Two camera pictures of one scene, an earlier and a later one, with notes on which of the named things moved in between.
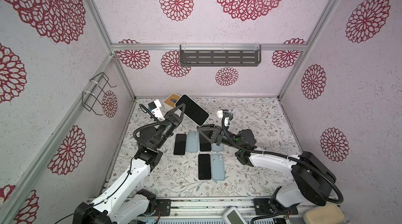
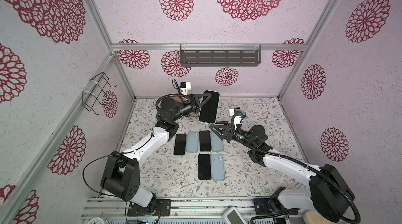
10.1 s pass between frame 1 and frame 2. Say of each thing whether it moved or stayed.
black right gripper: moved
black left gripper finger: moved
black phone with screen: stayed
